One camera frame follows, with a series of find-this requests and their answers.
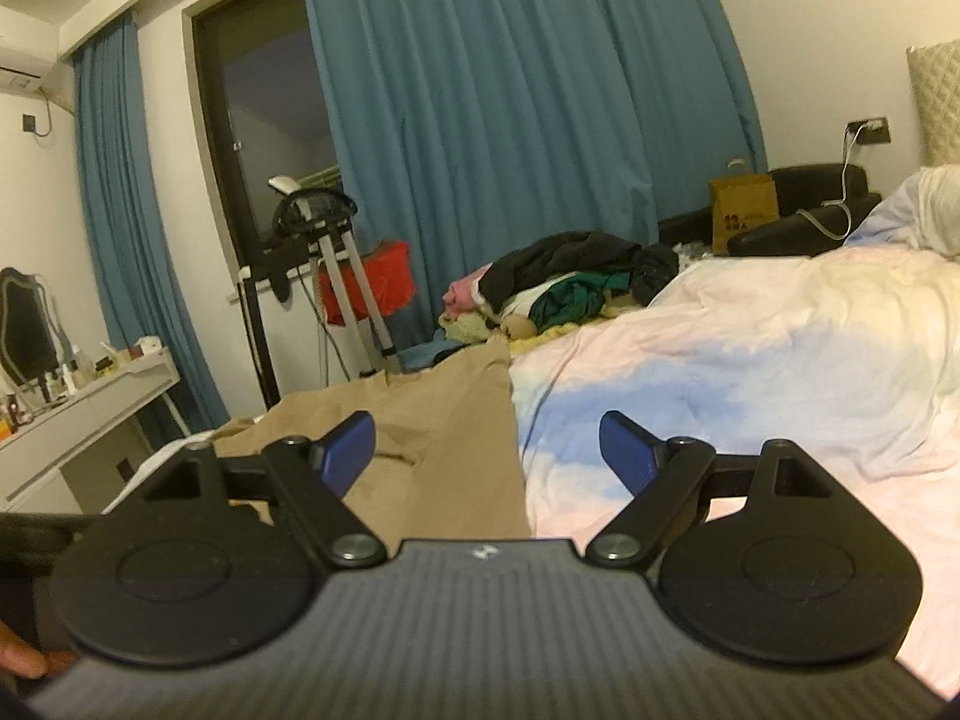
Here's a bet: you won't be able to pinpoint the khaki tan garment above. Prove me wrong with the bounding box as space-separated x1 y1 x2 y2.
213 340 532 550

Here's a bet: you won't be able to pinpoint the pile of mixed clothes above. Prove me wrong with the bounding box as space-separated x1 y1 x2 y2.
438 231 680 344

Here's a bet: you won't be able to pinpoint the person's left hand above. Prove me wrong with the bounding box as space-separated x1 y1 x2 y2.
0 622 76 679

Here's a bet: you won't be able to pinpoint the white dressing table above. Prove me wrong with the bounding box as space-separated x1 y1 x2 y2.
2 348 190 515

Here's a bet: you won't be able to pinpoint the cosmetics on dressing table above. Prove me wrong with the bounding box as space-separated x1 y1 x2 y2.
2 337 181 442

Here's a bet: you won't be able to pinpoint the black framed mirror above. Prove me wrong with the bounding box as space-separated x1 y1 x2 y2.
0 266 60 397

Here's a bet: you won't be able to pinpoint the pastel tie-dye duvet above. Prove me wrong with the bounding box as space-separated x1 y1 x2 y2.
508 244 958 695

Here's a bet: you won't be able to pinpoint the narrow teal curtain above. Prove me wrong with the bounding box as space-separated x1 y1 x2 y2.
71 13 228 433

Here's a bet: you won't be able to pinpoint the red bag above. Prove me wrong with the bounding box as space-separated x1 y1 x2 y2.
317 241 416 327

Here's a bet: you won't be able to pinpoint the brown paper bag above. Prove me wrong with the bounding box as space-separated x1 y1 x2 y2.
709 158 779 255

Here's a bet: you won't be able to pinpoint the garment steamer stand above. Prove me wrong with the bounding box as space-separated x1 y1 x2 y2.
267 176 400 377

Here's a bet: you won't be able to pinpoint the white pillow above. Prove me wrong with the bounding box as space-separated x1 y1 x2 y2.
846 164 960 260

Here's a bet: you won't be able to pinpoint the dark window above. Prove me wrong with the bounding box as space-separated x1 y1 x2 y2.
192 0 337 268

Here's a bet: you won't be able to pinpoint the white air conditioner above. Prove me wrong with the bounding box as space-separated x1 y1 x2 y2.
0 7 59 94

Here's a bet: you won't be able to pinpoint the quilted beige headboard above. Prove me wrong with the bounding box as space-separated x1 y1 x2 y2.
907 39 960 166

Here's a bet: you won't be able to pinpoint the large teal curtain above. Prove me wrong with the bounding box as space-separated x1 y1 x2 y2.
304 0 766 344

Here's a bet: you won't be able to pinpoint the white charging cable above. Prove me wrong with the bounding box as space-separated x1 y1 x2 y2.
796 118 887 242

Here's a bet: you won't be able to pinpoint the wall power socket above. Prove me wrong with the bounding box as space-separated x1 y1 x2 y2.
846 117 892 146

